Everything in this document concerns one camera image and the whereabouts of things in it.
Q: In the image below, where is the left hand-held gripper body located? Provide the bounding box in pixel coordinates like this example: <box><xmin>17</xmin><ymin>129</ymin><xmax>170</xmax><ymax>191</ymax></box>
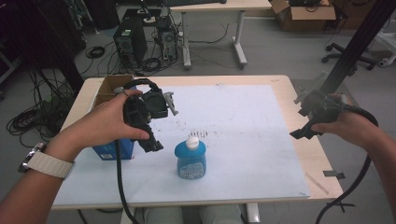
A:
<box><xmin>113</xmin><ymin>77</ymin><xmax>170</xmax><ymax>154</ymax></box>

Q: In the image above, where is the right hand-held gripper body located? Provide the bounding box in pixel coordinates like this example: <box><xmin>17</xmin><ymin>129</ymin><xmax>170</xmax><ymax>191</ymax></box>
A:
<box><xmin>289</xmin><ymin>89</ymin><xmax>347</xmax><ymax>140</ymax></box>

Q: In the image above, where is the blue cardboard box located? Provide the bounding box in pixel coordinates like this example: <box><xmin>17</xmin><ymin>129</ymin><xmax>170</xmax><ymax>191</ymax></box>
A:
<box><xmin>91</xmin><ymin>74</ymin><xmax>142</xmax><ymax>161</ymax></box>

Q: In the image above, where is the blue bottle with white cap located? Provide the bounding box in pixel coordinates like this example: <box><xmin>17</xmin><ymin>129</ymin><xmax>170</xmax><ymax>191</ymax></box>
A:
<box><xmin>174</xmin><ymin>136</ymin><xmax>207</xmax><ymax>180</ymax></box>

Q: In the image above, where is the person's right hand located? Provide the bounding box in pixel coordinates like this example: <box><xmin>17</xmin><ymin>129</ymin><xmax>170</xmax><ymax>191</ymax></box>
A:
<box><xmin>310</xmin><ymin>92</ymin><xmax>379</xmax><ymax>147</ymax></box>

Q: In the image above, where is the person's left hand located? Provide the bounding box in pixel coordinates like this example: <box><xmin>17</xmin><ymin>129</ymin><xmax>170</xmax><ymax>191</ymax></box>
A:
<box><xmin>46</xmin><ymin>89</ymin><xmax>150</xmax><ymax>162</ymax></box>

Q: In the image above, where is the black office chair base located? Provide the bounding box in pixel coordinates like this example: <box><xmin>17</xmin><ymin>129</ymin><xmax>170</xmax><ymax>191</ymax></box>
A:
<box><xmin>321</xmin><ymin>42</ymin><xmax>377</xmax><ymax>77</ymax></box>

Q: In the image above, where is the black computer tower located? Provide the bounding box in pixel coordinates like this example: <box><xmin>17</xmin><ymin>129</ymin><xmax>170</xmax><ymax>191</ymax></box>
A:
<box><xmin>112</xmin><ymin>15</ymin><xmax>149</xmax><ymax>71</ymax></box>

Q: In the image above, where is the black metal stand beam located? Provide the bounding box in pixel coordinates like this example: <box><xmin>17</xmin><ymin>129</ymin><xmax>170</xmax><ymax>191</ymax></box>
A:
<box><xmin>318</xmin><ymin>0</ymin><xmax>396</xmax><ymax>96</ymax></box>

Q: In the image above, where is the open brown cardboard box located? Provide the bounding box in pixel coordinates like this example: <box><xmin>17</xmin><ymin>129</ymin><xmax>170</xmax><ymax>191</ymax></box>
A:
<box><xmin>269</xmin><ymin>0</ymin><xmax>337</xmax><ymax>32</ymax></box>

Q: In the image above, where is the wooden desk with white legs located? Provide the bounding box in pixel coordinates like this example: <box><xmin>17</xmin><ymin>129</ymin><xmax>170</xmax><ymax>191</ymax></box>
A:
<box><xmin>168</xmin><ymin>0</ymin><xmax>273</xmax><ymax>71</ymax></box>

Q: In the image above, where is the white wristwatch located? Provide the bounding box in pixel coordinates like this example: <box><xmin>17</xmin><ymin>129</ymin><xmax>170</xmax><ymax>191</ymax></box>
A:
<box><xmin>17</xmin><ymin>141</ymin><xmax>77</xmax><ymax>181</ymax></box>

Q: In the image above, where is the open-frame computer tower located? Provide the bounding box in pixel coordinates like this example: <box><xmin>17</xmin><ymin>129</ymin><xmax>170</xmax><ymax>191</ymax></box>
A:
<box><xmin>154</xmin><ymin>16</ymin><xmax>178</xmax><ymax>62</ymax></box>

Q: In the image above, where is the coiled black cable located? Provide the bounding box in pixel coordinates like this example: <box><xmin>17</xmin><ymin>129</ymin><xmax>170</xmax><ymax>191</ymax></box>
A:
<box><xmin>84</xmin><ymin>45</ymin><xmax>106</xmax><ymax>60</ymax></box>

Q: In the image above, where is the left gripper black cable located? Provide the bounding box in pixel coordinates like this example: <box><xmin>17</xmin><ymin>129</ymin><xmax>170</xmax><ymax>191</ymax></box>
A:
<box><xmin>113</xmin><ymin>139</ymin><xmax>141</xmax><ymax>224</ymax></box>

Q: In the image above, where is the bundle of black floor cables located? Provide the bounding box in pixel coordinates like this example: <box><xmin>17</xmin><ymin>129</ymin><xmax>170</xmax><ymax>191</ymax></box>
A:
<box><xmin>6</xmin><ymin>66</ymin><xmax>78</xmax><ymax>147</ymax></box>

